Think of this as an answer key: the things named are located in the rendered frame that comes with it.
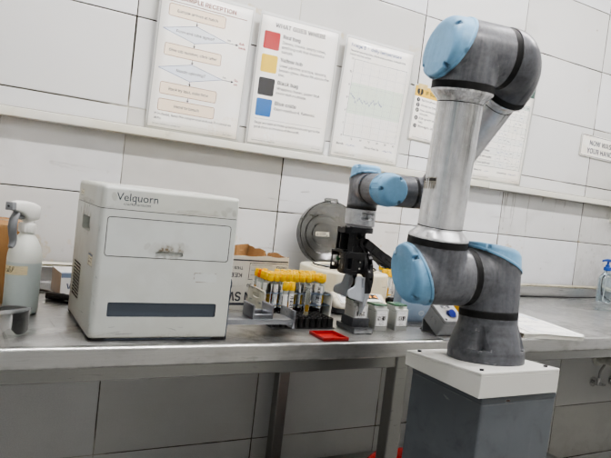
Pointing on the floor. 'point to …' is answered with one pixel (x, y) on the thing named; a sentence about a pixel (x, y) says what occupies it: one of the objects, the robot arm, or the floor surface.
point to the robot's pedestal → (474, 423)
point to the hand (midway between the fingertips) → (356, 305)
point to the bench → (278, 353)
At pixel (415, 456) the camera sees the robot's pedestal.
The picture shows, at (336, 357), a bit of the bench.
